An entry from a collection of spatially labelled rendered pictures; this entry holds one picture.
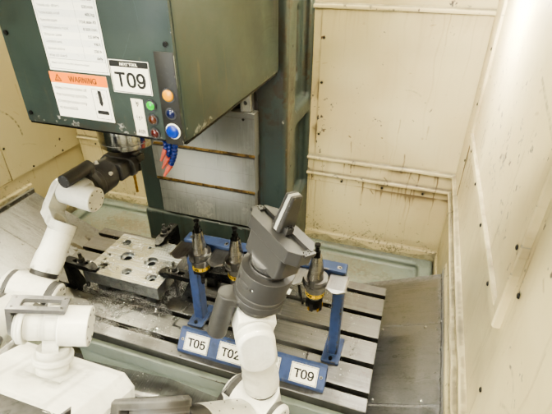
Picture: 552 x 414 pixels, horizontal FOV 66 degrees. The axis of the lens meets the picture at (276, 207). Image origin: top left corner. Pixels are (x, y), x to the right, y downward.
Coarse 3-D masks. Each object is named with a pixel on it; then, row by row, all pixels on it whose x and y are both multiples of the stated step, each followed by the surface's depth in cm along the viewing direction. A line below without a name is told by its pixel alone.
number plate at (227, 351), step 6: (222, 342) 125; (222, 348) 125; (228, 348) 124; (234, 348) 124; (222, 354) 124; (228, 354) 124; (234, 354) 123; (222, 360) 124; (228, 360) 124; (234, 360) 123
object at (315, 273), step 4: (320, 256) 105; (312, 260) 105; (316, 260) 105; (320, 260) 105; (312, 264) 106; (316, 264) 105; (320, 264) 105; (312, 268) 106; (316, 268) 105; (320, 268) 106; (308, 272) 108; (312, 272) 106; (316, 272) 106; (320, 272) 106; (308, 276) 108; (312, 276) 107; (316, 276) 106; (320, 276) 107; (312, 280) 107; (316, 280) 107; (320, 280) 107
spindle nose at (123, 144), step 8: (104, 136) 118; (112, 136) 117; (120, 136) 117; (128, 136) 118; (104, 144) 120; (112, 144) 119; (120, 144) 119; (128, 144) 119; (136, 144) 120; (144, 144) 122; (112, 152) 121; (120, 152) 120; (128, 152) 121
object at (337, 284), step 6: (330, 276) 110; (336, 276) 110; (342, 276) 110; (330, 282) 109; (336, 282) 109; (342, 282) 109; (324, 288) 107; (330, 288) 106; (336, 288) 106; (342, 288) 106; (336, 294) 105
